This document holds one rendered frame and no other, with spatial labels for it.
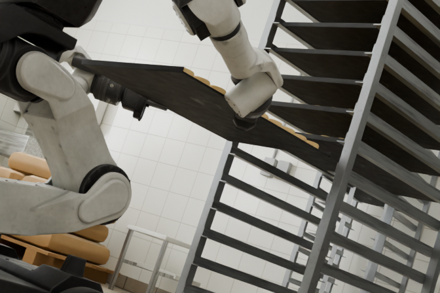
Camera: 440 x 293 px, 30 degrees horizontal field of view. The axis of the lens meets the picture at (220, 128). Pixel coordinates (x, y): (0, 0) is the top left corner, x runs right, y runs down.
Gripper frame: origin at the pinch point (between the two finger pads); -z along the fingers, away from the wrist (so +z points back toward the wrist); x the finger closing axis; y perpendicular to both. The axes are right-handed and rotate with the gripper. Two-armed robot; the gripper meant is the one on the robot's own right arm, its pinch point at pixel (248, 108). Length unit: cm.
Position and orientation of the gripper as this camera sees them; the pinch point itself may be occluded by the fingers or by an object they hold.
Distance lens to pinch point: 201.3
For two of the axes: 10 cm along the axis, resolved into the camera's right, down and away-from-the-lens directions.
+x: 3.1, -9.3, 1.7
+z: 0.3, -1.7, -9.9
